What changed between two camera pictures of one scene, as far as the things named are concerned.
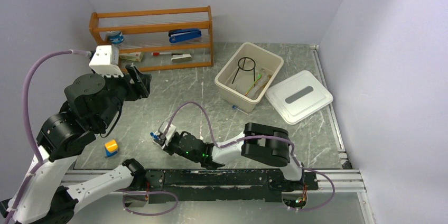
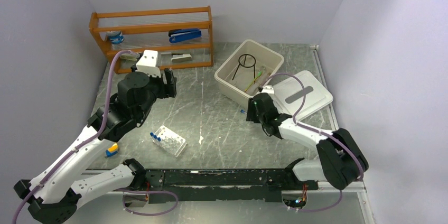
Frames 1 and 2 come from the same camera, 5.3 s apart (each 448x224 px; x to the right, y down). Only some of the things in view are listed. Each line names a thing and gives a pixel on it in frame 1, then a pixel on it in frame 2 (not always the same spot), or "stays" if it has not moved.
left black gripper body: (132, 91) -> (160, 90)
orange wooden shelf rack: (157, 39) stays
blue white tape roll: (115, 37) stays
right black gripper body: (174, 146) -> (252, 114)
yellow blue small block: (111, 148) stays
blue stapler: (176, 35) stays
